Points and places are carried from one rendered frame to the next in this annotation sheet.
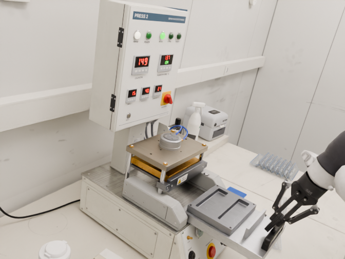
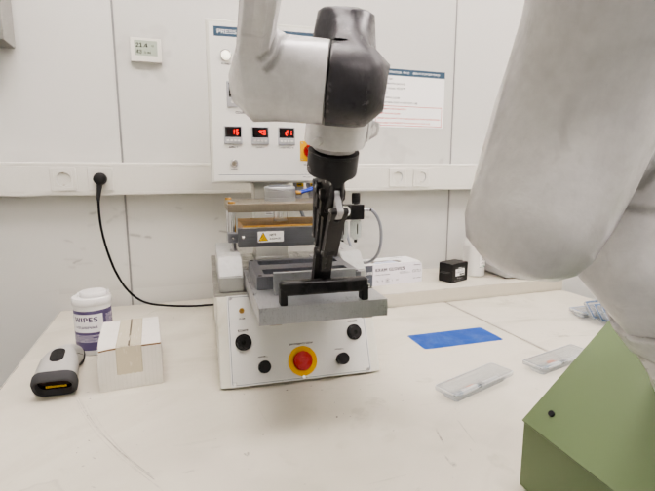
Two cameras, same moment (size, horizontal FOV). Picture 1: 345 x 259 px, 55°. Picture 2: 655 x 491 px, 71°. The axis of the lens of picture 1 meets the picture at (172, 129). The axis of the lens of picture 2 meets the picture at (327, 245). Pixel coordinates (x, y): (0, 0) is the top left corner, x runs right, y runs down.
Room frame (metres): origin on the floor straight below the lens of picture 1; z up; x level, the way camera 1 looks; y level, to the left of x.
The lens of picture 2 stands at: (0.33, -0.89, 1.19)
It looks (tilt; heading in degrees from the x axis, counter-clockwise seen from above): 9 degrees down; 43
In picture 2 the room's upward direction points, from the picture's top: straight up
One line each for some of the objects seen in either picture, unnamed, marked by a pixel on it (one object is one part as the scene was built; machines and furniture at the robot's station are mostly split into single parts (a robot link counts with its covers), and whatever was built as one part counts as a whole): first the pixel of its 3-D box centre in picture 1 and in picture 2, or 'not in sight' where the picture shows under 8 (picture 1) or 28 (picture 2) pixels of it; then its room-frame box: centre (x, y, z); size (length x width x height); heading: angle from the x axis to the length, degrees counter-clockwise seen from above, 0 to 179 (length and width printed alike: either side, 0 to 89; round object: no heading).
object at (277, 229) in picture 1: (274, 233); (324, 289); (0.87, -0.38, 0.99); 0.15 x 0.02 x 0.04; 148
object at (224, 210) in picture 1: (222, 207); (301, 271); (0.97, -0.22, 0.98); 0.20 x 0.17 x 0.03; 148
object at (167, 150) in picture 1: (165, 147); (286, 209); (1.14, 0.02, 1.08); 0.31 x 0.24 x 0.13; 148
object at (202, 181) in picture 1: (198, 176); (340, 259); (1.18, -0.14, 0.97); 0.26 x 0.05 x 0.07; 58
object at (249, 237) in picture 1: (233, 217); (306, 282); (0.94, -0.26, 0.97); 0.30 x 0.22 x 0.08; 58
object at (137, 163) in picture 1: (169, 155); (283, 217); (1.11, -0.01, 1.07); 0.22 x 0.17 x 0.10; 148
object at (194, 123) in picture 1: (195, 121); (475, 242); (1.95, -0.13, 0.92); 0.09 x 0.08 x 0.25; 110
